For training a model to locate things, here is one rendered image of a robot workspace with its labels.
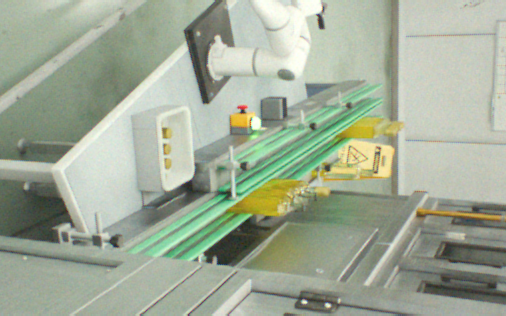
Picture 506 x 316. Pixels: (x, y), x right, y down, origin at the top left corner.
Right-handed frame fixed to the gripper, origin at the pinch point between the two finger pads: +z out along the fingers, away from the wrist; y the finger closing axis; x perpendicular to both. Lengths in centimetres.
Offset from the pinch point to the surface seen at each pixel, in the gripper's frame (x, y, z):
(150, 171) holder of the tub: 26, 80, 19
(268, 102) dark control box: -25.3, 10.1, 26.0
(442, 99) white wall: -355, -386, 181
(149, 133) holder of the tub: 27, 78, 9
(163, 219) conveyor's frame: 36, 83, 31
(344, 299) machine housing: 130, 89, 17
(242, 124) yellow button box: -8.1, 31.9, 25.8
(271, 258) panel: 38, 56, 55
